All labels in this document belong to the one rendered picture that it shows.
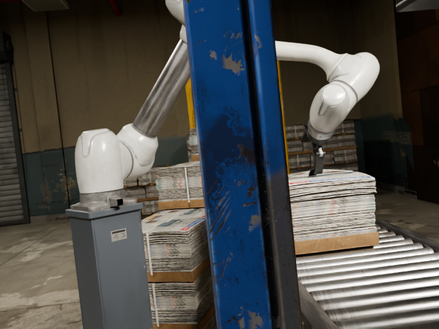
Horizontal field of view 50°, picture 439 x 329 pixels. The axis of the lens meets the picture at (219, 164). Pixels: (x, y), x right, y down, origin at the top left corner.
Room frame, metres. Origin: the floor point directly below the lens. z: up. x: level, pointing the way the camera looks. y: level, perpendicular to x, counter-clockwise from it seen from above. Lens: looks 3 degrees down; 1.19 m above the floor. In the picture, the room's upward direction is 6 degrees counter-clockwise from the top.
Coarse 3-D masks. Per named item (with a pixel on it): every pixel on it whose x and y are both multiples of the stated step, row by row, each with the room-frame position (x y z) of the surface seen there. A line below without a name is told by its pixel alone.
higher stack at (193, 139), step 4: (192, 132) 3.20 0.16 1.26; (196, 132) 3.19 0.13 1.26; (192, 136) 3.20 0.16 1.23; (196, 136) 3.19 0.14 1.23; (192, 140) 3.20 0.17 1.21; (196, 140) 3.19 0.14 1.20; (192, 144) 3.20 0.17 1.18; (196, 144) 3.19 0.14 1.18; (192, 148) 3.20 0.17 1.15; (196, 148) 3.19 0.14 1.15; (192, 152) 3.20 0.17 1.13; (196, 152) 3.19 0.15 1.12
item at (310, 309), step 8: (304, 288) 1.17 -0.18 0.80; (304, 296) 1.11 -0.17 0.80; (312, 296) 1.10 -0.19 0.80; (304, 304) 1.06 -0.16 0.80; (312, 304) 1.05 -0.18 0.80; (304, 312) 1.01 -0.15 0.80; (312, 312) 1.01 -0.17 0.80; (320, 312) 1.00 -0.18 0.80; (304, 320) 0.99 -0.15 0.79; (312, 320) 0.96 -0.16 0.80; (320, 320) 0.96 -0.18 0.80; (328, 320) 0.96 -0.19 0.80; (304, 328) 1.00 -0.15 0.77; (312, 328) 0.93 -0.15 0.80; (320, 328) 0.92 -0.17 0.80; (328, 328) 0.91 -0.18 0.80; (336, 328) 0.91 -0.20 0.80
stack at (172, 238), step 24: (168, 216) 2.41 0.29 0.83; (192, 216) 2.33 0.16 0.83; (144, 240) 2.04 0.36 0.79; (168, 240) 2.00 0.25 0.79; (192, 240) 2.02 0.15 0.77; (168, 264) 2.01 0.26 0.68; (192, 264) 2.00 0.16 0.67; (168, 288) 2.01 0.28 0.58; (192, 288) 1.98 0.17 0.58; (168, 312) 2.02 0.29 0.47; (192, 312) 1.99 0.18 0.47
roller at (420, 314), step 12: (408, 312) 0.95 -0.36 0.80; (420, 312) 0.95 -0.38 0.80; (432, 312) 0.95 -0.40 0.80; (336, 324) 0.94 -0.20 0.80; (348, 324) 0.93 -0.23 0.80; (360, 324) 0.93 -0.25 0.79; (372, 324) 0.93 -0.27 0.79; (384, 324) 0.93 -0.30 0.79; (396, 324) 0.93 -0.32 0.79; (408, 324) 0.93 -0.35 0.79
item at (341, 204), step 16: (320, 176) 1.61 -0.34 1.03; (336, 176) 1.56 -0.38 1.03; (352, 176) 1.53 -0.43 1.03; (368, 176) 1.51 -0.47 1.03; (304, 192) 1.48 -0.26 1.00; (320, 192) 1.48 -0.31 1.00; (336, 192) 1.49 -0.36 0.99; (352, 192) 1.49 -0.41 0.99; (368, 192) 1.49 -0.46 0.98; (304, 208) 1.49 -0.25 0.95; (320, 208) 1.49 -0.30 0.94; (336, 208) 1.49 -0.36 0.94; (352, 208) 1.50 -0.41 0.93; (368, 208) 1.50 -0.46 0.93; (304, 224) 1.49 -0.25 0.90; (320, 224) 1.49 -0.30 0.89; (336, 224) 1.49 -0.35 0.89; (352, 224) 1.50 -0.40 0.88; (368, 224) 1.50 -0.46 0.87
